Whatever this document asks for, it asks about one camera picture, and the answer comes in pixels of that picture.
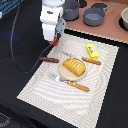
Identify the round wooden plate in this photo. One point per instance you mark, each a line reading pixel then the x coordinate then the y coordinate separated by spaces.
pixel 68 75

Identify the pink stove board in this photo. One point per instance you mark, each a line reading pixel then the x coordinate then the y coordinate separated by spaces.
pixel 109 29

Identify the beige toy bowl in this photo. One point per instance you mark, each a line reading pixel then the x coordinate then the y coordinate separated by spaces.
pixel 124 19

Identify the fork with wooden handle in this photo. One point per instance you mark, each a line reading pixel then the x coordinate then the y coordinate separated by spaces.
pixel 74 84

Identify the grey toy pot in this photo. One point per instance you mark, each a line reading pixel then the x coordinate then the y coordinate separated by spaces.
pixel 71 10

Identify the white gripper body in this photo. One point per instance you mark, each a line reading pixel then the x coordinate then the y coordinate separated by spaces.
pixel 52 22

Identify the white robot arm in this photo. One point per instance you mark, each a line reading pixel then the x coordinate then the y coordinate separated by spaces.
pixel 53 3

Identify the woven beige placemat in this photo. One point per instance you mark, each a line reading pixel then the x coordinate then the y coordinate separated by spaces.
pixel 61 100

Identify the knife with wooden handle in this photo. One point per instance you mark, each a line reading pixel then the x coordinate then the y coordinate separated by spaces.
pixel 83 58

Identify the red toy tomato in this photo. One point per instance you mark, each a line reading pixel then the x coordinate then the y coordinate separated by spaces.
pixel 54 42

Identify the orange toy bread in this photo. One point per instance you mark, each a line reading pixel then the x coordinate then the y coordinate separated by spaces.
pixel 74 66

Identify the grey toy saucepan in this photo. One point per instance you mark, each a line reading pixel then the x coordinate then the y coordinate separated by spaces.
pixel 95 16

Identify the brown sausage toy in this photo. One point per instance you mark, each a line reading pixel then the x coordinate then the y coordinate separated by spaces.
pixel 49 59

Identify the yellow toy box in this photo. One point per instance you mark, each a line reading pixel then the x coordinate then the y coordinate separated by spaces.
pixel 92 51

